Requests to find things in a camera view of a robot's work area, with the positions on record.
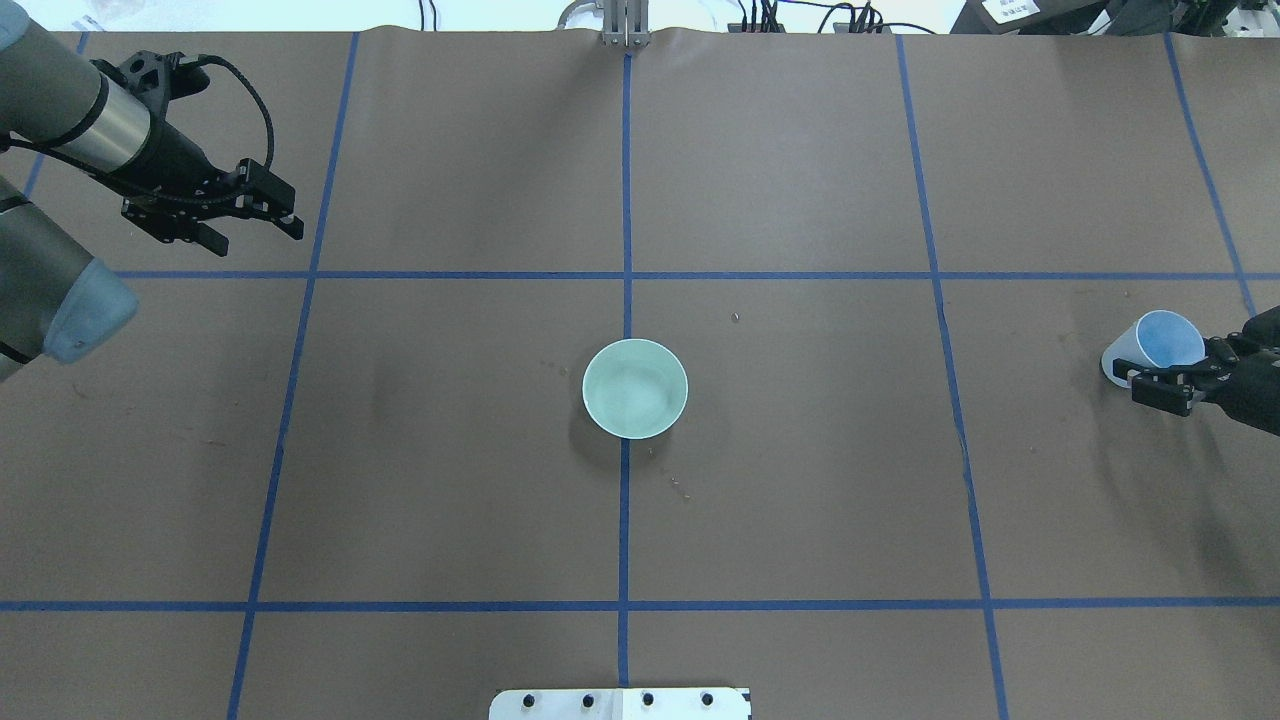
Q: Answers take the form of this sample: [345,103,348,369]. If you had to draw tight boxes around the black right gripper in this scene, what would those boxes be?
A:
[1129,334,1263,416]

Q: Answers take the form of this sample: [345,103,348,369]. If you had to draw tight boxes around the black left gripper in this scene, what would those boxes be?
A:
[120,120,305,258]

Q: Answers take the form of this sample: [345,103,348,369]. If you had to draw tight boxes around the light blue plastic cup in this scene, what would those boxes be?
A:
[1100,310,1207,389]

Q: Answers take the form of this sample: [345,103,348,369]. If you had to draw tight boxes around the light green ceramic bowl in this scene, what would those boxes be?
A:
[580,338,690,439]

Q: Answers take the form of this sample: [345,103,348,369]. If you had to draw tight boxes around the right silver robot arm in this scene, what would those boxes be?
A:
[1112,306,1279,436]

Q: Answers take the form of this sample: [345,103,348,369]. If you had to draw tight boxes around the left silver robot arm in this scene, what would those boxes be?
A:
[3,1,305,379]

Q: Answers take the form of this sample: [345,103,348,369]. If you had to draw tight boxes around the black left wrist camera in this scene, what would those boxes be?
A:
[91,50,211,113]

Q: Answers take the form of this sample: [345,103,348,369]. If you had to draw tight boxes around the black left camera cable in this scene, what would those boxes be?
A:
[195,55,276,181]

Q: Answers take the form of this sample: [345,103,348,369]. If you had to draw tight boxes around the aluminium frame post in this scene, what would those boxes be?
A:
[596,0,652,50]

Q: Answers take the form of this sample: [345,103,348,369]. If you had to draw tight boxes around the white pole base plate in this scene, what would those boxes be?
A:
[488,687,753,719]

